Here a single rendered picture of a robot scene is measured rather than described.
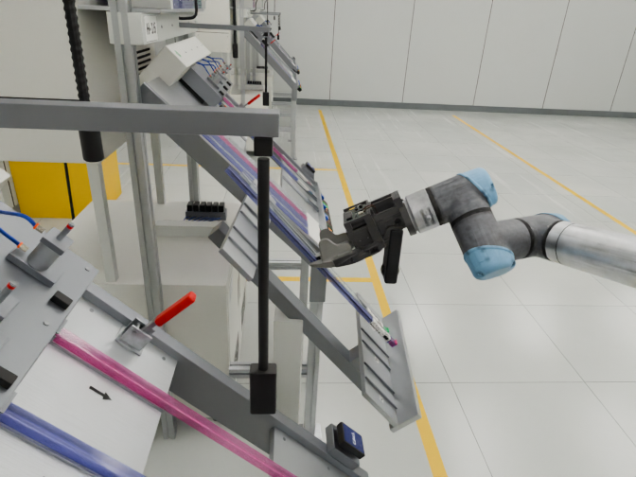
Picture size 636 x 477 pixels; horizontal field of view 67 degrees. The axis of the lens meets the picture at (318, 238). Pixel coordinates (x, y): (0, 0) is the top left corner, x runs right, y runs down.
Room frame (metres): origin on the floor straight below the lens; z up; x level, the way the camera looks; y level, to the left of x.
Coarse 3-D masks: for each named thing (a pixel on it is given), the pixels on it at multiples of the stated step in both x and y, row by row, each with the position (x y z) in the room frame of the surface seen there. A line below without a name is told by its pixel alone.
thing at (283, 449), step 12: (276, 432) 0.51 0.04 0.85; (276, 444) 0.48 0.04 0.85; (288, 444) 0.50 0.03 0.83; (300, 444) 0.52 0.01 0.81; (276, 456) 0.46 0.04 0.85; (288, 456) 0.48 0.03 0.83; (300, 456) 0.49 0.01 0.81; (312, 456) 0.51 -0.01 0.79; (288, 468) 0.46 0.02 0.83; (300, 468) 0.47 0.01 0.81; (312, 468) 0.49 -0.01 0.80; (324, 468) 0.50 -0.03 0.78; (336, 468) 0.52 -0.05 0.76
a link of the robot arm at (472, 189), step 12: (480, 168) 0.82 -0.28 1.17; (444, 180) 0.84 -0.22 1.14; (456, 180) 0.81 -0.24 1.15; (468, 180) 0.80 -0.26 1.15; (480, 180) 0.80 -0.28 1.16; (432, 192) 0.81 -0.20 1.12; (444, 192) 0.80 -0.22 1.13; (456, 192) 0.79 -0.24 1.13; (468, 192) 0.79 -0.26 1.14; (480, 192) 0.79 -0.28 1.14; (492, 192) 0.78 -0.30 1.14; (432, 204) 0.86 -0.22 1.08; (444, 204) 0.79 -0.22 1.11; (456, 204) 0.78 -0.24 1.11; (468, 204) 0.77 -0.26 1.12; (480, 204) 0.77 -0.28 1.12; (492, 204) 0.80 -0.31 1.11; (444, 216) 0.79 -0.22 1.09; (456, 216) 0.77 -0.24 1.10
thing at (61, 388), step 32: (96, 320) 0.47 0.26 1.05; (64, 352) 0.40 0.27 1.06; (128, 352) 0.46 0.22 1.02; (160, 352) 0.50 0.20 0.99; (32, 384) 0.35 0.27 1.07; (64, 384) 0.37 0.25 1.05; (96, 384) 0.39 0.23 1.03; (160, 384) 0.45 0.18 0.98; (64, 416) 0.34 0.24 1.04; (96, 416) 0.36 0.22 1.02; (128, 416) 0.38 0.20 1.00; (0, 448) 0.28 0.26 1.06; (32, 448) 0.29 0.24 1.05; (96, 448) 0.33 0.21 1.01; (128, 448) 0.35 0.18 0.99
